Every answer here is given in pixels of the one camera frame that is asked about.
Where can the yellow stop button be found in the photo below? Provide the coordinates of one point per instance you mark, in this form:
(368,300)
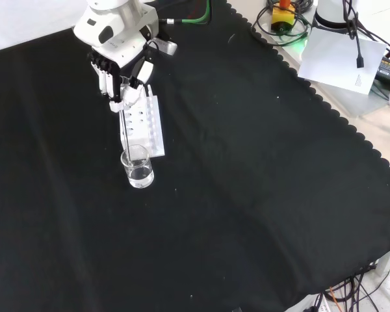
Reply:
(282,18)

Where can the clear glass rod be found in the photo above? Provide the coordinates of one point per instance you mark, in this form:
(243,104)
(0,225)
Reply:
(126,136)

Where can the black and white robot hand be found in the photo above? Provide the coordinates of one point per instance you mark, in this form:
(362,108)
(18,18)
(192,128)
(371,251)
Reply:
(117,42)

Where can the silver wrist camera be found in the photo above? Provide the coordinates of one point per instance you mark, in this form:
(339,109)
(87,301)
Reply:
(167,47)

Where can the pale base board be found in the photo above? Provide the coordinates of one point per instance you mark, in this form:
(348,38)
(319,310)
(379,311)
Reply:
(354,104)

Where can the white paper sheet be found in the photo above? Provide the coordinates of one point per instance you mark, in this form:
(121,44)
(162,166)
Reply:
(331,65)

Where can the white test tube rack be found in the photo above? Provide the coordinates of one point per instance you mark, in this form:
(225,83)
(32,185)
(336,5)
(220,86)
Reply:
(144,136)

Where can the small glass beaker with water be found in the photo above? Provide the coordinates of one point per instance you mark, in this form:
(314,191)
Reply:
(139,177)

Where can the black bench cloth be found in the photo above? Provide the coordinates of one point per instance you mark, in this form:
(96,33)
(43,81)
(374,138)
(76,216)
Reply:
(214,169)

